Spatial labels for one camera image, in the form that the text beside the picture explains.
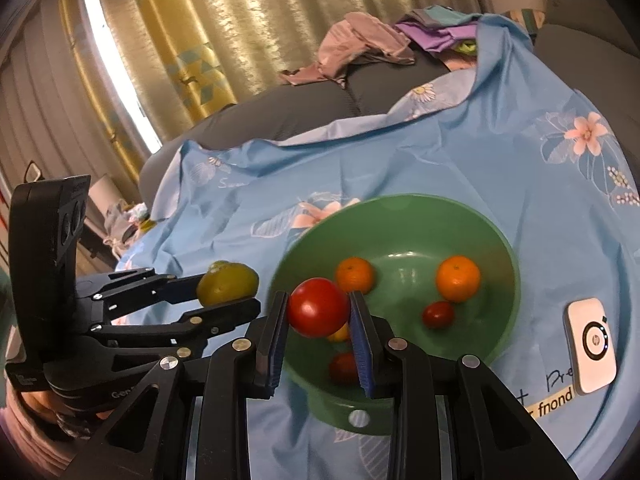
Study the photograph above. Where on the light brown longan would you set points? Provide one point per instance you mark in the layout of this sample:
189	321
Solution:
340	336

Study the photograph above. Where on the yellow patterned curtain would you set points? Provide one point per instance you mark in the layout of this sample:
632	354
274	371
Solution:
250	20

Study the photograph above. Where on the green plastic bowl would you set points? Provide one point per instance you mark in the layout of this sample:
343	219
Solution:
400	225

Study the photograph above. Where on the blue floral bed sheet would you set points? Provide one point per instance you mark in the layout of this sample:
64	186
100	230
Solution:
500	160

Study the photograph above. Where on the white rectangular device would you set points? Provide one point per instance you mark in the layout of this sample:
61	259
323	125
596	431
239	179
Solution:
592	347

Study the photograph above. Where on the orange mandarin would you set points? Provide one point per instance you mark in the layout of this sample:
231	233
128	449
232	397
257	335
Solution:
458	278
354	274

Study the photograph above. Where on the small red cherry tomato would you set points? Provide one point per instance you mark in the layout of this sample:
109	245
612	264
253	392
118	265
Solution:
342	367
438	314

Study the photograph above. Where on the large green jujube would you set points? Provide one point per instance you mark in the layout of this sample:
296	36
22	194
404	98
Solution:
227	284

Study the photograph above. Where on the patterned cushion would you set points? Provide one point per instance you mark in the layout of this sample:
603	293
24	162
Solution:
525	20

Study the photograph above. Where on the white cylindrical container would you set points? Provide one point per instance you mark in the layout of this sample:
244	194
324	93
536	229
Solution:
102	192

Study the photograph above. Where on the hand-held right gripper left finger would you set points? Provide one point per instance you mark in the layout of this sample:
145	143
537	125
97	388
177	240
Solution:
277	345

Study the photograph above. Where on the purple clothing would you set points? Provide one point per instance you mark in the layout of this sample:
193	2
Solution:
435	35

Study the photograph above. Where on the grey sofa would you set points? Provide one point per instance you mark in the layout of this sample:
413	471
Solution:
300	110

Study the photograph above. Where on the pink clothing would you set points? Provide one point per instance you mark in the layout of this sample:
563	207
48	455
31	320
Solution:
360	40

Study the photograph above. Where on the green cloth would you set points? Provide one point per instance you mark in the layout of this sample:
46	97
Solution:
467	47

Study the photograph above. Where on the person's left hand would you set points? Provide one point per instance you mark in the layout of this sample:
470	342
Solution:
37	402

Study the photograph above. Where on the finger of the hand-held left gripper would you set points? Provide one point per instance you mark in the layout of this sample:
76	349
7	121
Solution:
220	317
150	287

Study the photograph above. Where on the large red tomato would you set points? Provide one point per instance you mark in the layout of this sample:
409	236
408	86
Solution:
318	307

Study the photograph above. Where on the pile of crumpled clothes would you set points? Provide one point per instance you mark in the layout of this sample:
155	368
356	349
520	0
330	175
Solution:
125	220

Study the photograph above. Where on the person's left forearm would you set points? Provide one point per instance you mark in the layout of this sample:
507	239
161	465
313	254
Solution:
30	440

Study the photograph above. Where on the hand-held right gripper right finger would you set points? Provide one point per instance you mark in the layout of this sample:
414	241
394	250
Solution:
360	350

